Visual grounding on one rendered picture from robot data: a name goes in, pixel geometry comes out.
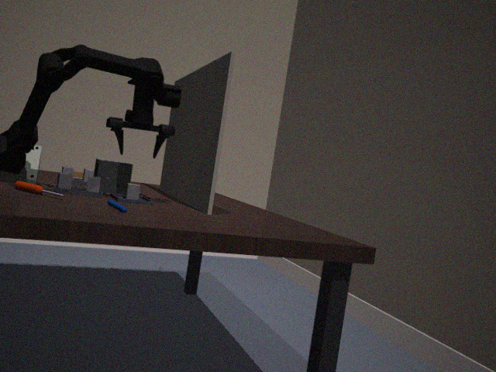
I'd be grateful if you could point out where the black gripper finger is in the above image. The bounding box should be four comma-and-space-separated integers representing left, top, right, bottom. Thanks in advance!
111, 129, 123, 155
153, 135, 170, 159

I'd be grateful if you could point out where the orange-handled screwdriver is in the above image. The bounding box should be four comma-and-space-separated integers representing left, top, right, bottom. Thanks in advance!
15, 181, 64, 197

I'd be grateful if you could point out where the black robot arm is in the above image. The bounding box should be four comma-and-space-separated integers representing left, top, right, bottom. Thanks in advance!
0, 45, 182, 174

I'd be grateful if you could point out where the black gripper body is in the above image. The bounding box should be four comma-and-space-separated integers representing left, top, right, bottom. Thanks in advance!
106, 100, 175, 136

